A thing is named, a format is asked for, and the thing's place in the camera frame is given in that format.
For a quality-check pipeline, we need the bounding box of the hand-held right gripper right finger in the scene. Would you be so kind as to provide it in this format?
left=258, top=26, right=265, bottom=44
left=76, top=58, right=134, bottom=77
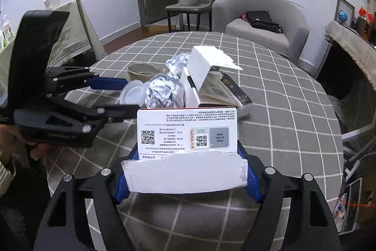
left=236, top=141, right=344, bottom=251

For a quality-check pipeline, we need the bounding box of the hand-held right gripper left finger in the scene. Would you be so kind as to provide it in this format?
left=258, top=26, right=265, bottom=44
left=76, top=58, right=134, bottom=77
left=33, top=148, right=141, bottom=251

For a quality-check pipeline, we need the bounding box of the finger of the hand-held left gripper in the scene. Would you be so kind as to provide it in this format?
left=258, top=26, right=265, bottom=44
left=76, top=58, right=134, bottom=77
left=13, top=99, right=142, bottom=149
left=44, top=65, right=130, bottom=100

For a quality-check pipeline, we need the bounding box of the trash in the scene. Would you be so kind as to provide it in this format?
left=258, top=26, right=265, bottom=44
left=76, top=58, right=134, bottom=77
left=119, top=80, right=147, bottom=106

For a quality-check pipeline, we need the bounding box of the brown paper cup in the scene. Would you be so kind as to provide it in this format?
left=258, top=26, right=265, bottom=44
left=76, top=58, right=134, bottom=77
left=127, top=63, right=161, bottom=83

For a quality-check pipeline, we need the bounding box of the white printed cardboard package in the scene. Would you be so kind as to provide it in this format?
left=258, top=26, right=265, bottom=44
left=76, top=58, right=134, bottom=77
left=121, top=108, right=249, bottom=195

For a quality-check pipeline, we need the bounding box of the white cardboard box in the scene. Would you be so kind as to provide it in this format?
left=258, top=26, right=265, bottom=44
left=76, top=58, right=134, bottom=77
left=180, top=45, right=244, bottom=109

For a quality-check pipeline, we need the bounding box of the person's left forearm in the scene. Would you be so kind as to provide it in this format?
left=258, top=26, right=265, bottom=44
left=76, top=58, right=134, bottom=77
left=0, top=155, right=16, bottom=199

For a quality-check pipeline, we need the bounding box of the person's left hand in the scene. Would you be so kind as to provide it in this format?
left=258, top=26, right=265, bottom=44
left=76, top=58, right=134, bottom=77
left=0, top=124, right=46, bottom=162

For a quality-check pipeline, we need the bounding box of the beige patterned tablecloth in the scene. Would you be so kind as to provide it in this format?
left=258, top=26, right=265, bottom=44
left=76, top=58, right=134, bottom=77
left=0, top=0, right=108, bottom=99

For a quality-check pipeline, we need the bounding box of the grey checked tablecloth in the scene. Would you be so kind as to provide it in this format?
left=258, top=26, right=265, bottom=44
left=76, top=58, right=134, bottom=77
left=45, top=31, right=344, bottom=251

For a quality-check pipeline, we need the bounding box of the black handbag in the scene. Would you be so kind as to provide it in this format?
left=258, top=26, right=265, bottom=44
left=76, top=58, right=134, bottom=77
left=246, top=10, right=281, bottom=33

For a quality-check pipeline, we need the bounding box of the grey armchair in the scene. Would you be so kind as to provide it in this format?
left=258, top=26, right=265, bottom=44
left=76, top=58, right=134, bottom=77
left=212, top=0, right=310, bottom=62

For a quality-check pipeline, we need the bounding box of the long side table with cloth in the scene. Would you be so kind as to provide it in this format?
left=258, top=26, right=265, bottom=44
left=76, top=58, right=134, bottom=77
left=325, top=20, right=376, bottom=85

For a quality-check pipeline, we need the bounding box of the picture frame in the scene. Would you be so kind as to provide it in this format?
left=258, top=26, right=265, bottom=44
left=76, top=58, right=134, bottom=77
left=336, top=0, right=355, bottom=28

